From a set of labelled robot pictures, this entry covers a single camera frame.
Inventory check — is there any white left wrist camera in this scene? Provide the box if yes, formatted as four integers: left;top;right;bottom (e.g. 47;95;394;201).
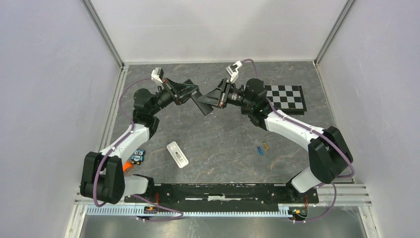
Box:
151;67;164;86

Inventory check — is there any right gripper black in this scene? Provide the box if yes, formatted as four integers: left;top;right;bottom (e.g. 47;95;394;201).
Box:
198;77;255;110

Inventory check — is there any black white chessboard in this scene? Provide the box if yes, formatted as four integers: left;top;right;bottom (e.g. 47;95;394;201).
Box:
243;85;308;116

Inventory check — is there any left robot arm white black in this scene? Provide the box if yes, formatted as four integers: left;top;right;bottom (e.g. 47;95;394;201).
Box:
80;79;199;207

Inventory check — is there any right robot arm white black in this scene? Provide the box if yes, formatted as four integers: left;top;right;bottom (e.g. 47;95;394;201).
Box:
198;78;355;202

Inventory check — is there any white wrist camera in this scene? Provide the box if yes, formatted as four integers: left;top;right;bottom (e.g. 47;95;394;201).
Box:
226;60;243;83
151;67;164;86

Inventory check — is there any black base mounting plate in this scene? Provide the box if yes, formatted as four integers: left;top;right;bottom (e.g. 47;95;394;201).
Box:
142;183;319;212

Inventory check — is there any white slotted cable duct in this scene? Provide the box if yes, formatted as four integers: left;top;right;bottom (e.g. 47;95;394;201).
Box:
86;203;304;218

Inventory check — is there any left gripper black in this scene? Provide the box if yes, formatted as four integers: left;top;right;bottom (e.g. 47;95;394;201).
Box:
150;77;200;116

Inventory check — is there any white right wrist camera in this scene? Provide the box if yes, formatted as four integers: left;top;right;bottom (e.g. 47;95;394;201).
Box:
226;60;243;83

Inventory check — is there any blue battery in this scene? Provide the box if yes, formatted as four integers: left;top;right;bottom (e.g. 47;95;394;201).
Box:
257;146;263;156

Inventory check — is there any white remote control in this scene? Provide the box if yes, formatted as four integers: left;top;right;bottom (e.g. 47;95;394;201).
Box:
166;141;189;169

